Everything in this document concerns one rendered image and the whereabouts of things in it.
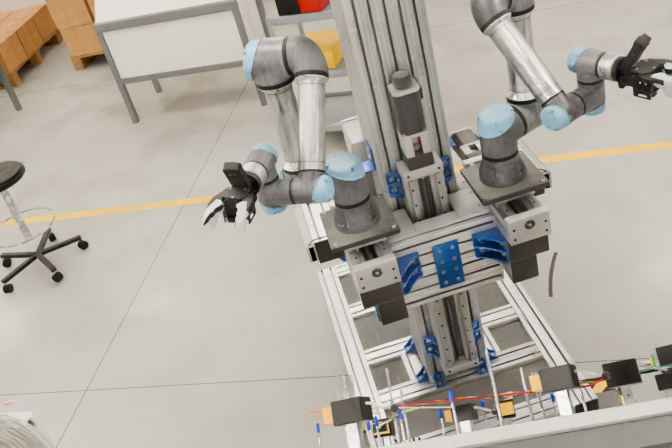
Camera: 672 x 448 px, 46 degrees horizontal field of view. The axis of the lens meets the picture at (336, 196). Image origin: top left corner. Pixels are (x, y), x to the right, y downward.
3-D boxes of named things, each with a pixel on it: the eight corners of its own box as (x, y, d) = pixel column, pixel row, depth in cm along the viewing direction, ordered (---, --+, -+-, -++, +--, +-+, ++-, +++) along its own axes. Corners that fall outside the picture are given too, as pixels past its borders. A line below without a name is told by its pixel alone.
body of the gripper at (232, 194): (250, 226, 203) (264, 199, 212) (244, 198, 198) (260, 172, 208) (222, 224, 205) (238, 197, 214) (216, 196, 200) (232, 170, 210)
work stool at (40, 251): (5, 305, 475) (-50, 212, 439) (4, 257, 523) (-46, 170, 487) (94, 268, 486) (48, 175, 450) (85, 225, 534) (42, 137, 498)
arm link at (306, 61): (336, 37, 229) (338, 205, 222) (301, 41, 233) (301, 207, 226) (323, 24, 218) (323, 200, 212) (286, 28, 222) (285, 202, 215)
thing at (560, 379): (617, 411, 128) (602, 356, 131) (549, 424, 132) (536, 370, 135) (622, 411, 132) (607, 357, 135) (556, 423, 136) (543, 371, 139)
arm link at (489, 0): (463, -18, 221) (569, 124, 215) (491, -33, 225) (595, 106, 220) (446, 4, 231) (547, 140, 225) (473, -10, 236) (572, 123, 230)
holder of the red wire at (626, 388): (685, 406, 154) (669, 350, 158) (615, 418, 158) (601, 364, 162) (685, 406, 159) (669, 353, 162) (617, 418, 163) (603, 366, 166)
